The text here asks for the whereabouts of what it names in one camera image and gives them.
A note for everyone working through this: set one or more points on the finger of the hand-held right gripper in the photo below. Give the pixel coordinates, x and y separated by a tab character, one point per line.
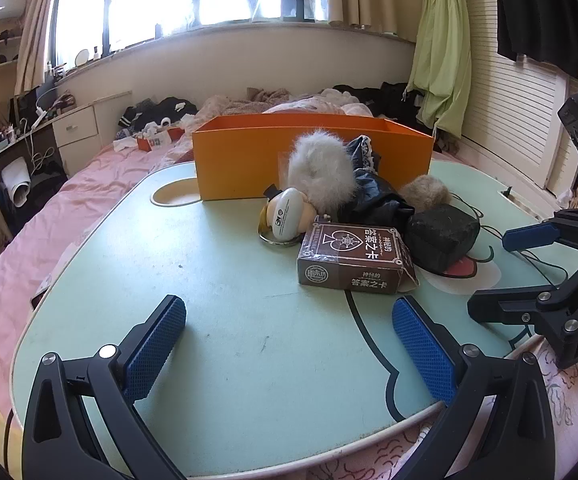
529	236
509	307

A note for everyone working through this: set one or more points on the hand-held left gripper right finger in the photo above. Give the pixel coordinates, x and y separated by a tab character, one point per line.
424	350

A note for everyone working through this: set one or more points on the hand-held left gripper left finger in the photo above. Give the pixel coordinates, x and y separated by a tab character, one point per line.
155	350

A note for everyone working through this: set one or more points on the dark green pouch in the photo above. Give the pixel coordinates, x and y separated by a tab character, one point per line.
441	235

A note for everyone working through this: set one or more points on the brown fur pompom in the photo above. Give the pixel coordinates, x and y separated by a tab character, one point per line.
426	192

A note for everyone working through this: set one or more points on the brown card box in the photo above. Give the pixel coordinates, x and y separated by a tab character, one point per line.
354	255

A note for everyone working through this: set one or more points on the black lace cloth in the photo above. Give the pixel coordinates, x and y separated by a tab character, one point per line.
374	195

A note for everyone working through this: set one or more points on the orange cardboard box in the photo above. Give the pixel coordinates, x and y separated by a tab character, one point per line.
239	160

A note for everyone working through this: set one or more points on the white fur pompom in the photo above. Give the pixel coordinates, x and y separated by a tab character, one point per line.
319	170

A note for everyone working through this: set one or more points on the mint green cartoon desktop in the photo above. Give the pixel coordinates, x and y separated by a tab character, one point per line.
219	285

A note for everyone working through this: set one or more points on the white louvered closet door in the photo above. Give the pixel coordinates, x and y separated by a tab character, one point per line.
509	110

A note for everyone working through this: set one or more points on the smartphone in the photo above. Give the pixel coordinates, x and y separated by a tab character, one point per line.
39	301

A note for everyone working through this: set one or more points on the green hanging cloth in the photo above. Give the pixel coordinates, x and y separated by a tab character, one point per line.
441	35

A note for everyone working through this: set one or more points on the orange tissue box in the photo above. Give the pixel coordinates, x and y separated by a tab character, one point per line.
156	141

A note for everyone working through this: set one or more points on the white paper roll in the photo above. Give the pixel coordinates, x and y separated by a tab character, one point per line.
16	180

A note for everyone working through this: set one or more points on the white drawer cabinet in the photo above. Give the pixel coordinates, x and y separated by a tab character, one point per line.
76	127

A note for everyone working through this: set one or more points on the black striped clothes pile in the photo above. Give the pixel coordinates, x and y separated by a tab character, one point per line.
164	107

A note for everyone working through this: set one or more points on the pink printed duvet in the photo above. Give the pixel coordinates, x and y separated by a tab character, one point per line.
319	102

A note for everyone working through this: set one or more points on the beige clothes pile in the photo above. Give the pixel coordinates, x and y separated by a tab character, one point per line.
269	95

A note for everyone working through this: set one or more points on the round mirror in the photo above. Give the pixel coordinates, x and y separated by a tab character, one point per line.
82	57

